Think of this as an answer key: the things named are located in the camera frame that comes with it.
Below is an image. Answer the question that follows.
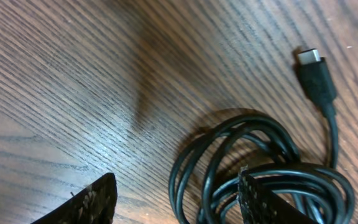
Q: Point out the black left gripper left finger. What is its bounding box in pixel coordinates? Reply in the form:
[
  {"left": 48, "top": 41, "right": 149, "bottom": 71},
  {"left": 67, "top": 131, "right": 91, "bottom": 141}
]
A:
[{"left": 34, "top": 172, "right": 117, "bottom": 224}]

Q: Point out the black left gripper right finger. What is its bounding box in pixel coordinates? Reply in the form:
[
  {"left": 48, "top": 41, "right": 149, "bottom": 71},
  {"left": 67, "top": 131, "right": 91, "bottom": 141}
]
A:
[{"left": 238, "top": 166, "right": 319, "bottom": 223}]

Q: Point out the black USB-C cable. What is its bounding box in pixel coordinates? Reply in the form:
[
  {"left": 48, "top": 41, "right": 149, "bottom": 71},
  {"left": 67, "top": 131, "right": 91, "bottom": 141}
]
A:
[{"left": 168, "top": 48, "right": 356, "bottom": 224}]

